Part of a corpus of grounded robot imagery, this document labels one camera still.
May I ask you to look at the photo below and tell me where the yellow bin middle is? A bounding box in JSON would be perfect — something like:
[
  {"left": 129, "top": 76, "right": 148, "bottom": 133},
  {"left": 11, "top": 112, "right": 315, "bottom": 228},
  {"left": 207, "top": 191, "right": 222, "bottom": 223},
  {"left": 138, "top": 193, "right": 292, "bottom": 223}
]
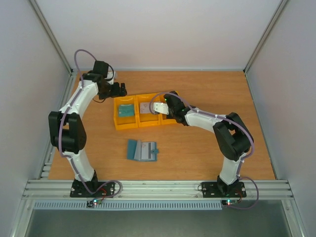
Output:
[{"left": 136, "top": 93, "right": 161, "bottom": 127}]

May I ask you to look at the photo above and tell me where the yellow bin left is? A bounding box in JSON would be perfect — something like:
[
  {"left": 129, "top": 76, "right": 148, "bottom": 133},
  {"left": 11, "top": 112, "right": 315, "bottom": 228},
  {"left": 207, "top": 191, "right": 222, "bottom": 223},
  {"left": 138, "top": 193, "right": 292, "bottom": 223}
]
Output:
[{"left": 114, "top": 95, "right": 138, "bottom": 130}]

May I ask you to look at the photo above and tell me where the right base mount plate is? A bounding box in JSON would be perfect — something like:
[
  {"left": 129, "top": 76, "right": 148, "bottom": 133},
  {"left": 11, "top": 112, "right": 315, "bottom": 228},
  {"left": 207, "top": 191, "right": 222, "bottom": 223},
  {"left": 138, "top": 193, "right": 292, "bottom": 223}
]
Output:
[{"left": 197, "top": 182, "right": 247, "bottom": 198}]

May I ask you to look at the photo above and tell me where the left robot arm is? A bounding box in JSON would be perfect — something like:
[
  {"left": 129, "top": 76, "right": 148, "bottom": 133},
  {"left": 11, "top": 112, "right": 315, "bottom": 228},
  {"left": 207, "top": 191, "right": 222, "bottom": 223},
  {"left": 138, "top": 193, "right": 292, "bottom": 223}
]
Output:
[{"left": 48, "top": 60, "right": 127, "bottom": 197}]

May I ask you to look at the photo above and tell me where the white card in bin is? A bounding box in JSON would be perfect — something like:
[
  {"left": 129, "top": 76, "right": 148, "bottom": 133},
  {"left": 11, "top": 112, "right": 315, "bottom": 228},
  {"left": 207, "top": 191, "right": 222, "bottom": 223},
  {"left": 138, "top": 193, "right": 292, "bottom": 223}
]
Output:
[{"left": 139, "top": 102, "right": 155, "bottom": 115}]

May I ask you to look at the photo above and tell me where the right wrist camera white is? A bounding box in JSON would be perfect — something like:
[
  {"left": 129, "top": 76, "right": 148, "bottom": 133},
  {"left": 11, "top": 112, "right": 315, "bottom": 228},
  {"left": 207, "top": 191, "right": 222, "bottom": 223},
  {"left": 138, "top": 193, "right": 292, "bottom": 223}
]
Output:
[{"left": 153, "top": 102, "right": 169, "bottom": 115}]

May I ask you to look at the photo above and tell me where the base mount plate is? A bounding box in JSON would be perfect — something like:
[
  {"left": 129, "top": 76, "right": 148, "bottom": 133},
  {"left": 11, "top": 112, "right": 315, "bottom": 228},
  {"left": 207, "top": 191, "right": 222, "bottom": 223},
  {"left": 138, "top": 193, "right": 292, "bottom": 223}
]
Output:
[
  {"left": 197, "top": 182, "right": 247, "bottom": 198},
  {"left": 70, "top": 180, "right": 119, "bottom": 198}
]

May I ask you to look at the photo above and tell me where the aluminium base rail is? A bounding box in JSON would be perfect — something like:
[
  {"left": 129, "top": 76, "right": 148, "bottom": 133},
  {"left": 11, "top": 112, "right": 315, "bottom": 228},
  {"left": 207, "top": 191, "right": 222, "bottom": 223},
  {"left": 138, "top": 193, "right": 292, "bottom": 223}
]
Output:
[{"left": 22, "top": 179, "right": 294, "bottom": 200}]

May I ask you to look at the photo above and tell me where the slotted cable duct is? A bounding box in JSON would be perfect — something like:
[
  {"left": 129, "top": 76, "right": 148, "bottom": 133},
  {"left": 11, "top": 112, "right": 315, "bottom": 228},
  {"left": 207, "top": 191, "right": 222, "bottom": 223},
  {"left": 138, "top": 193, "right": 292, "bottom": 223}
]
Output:
[{"left": 34, "top": 200, "right": 222, "bottom": 211}]

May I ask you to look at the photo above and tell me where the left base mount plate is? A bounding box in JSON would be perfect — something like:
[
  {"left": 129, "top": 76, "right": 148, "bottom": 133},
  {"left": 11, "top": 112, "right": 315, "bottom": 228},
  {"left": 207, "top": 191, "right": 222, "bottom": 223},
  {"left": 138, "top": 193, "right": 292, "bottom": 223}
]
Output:
[{"left": 70, "top": 180, "right": 119, "bottom": 198}]

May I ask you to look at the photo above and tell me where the white card in holder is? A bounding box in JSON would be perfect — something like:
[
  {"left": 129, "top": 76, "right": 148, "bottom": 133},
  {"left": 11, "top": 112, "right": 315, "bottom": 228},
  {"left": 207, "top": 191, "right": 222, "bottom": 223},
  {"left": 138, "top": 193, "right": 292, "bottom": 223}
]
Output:
[{"left": 140, "top": 142, "right": 156, "bottom": 161}]

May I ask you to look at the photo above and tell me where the teal card in bin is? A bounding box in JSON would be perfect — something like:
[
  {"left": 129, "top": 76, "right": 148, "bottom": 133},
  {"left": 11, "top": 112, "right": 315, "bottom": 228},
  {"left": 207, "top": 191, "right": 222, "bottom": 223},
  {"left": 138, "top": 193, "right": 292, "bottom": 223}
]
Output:
[{"left": 118, "top": 104, "right": 135, "bottom": 118}]

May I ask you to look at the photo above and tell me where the blue leather card holder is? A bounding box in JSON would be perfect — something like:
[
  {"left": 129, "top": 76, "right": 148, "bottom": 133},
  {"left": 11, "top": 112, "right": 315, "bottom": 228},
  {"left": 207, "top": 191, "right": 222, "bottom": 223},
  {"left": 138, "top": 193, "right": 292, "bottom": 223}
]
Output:
[{"left": 126, "top": 139, "right": 159, "bottom": 162}]

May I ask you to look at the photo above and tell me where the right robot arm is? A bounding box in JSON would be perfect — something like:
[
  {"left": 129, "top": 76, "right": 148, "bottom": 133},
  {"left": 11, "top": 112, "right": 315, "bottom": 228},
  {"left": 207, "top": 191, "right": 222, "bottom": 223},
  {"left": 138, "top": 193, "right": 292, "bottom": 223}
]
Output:
[{"left": 163, "top": 91, "right": 254, "bottom": 197}]

